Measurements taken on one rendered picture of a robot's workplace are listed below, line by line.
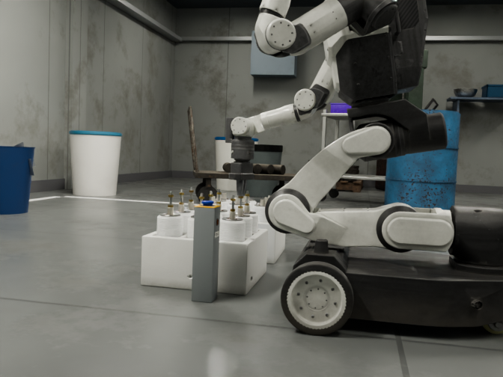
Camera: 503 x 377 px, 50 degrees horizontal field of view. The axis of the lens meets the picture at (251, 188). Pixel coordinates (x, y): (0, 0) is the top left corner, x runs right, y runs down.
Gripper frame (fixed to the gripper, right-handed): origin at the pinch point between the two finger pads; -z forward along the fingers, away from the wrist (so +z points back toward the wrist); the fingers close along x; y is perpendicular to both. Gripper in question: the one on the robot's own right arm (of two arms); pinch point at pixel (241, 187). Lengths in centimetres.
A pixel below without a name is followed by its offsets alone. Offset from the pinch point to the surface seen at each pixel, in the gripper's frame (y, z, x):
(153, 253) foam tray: 17.1, -24.1, -28.5
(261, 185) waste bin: 205, -23, 324
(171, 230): 13.4, -15.8, -23.1
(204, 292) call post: -9.7, -32.7, -31.4
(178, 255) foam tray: 8.2, -23.9, -24.8
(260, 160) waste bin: 207, 4, 320
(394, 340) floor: -71, -36, -24
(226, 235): -5.7, -16.1, -15.6
